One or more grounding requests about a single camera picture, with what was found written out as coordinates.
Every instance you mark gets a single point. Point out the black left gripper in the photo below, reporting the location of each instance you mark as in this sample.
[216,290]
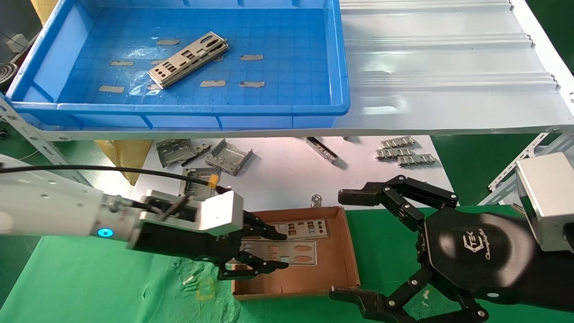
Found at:
[188,244]

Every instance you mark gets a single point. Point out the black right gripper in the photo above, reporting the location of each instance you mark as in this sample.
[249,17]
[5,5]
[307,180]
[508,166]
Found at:
[475,251]

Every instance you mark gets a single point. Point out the silver metal I/O shield plate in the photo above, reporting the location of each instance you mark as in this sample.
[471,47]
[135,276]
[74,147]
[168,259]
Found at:
[296,253]
[320,228]

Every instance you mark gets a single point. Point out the shallow brown cardboard box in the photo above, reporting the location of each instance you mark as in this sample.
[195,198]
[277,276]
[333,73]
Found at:
[305,278]

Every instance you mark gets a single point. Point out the blue plastic tray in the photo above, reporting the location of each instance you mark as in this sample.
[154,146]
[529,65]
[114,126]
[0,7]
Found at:
[287,67]

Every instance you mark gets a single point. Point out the tan cardboard sheet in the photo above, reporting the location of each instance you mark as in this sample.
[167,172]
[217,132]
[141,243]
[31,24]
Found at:
[45,9]

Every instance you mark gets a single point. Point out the white paper sheet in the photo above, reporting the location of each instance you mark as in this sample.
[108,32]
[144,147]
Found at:
[278,175]

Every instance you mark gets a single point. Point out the grey flat stamped metal plate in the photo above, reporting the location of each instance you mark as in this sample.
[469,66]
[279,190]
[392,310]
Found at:
[197,186]

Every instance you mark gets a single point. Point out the small toothed metal strip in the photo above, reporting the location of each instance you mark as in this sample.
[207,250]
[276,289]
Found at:
[394,153]
[397,142]
[417,160]

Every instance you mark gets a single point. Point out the narrow grey metal strip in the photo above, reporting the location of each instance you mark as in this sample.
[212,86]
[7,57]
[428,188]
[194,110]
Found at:
[322,149]

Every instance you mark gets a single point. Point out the yellow woven bag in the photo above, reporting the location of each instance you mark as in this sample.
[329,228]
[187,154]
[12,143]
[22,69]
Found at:
[128,157]

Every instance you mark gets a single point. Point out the green cloth mat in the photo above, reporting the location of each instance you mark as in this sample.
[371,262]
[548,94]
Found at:
[89,278]

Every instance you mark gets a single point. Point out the white slotted angle beam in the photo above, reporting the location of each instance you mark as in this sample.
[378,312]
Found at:
[515,169]
[45,148]

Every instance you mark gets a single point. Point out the metal plate stack in bin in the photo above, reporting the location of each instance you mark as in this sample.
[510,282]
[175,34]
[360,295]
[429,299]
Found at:
[180,72]

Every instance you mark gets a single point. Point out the small white block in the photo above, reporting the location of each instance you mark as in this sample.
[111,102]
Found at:
[18,42]

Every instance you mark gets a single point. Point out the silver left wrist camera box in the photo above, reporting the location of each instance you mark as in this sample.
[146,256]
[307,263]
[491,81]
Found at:
[219,215]

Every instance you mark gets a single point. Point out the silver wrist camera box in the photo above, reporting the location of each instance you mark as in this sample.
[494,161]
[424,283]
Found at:
[545,199]
[219,215]

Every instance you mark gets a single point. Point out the grey U-shaped metal bracket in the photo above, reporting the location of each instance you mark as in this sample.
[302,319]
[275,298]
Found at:
[229,157]

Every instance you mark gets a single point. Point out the grey stamped metal bracket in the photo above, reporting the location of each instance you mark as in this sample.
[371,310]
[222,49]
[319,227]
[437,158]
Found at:
[179,151]

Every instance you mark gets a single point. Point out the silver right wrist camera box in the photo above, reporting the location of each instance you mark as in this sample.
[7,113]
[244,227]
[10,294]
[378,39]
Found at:
[545,199]

